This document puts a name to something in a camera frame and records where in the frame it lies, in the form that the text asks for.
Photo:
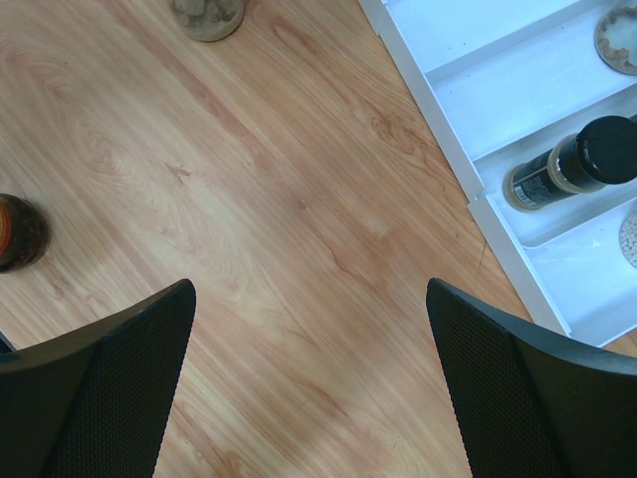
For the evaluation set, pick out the small black-cap spice jar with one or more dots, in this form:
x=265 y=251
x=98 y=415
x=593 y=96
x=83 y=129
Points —
x=603 y=153

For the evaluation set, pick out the silver-lid salt shaker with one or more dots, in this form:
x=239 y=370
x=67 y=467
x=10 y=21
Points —
x=627 y=237

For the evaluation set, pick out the red-lid sauce jar front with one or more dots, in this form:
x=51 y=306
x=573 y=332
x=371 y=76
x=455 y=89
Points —
x=25 y=233

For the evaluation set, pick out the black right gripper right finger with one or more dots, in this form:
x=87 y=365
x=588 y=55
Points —
x=530 y=402

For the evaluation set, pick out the glass jar with brown lumps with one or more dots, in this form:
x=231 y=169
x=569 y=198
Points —
x=208 y=20

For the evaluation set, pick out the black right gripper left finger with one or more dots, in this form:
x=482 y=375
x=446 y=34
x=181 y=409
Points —
x=95 y=402

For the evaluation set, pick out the white divided organizer tray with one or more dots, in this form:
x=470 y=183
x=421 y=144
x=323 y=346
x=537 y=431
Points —
x=501 y=83

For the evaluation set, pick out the black-lid glass condiment jar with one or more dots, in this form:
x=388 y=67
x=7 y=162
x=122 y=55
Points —
x=615 y=37

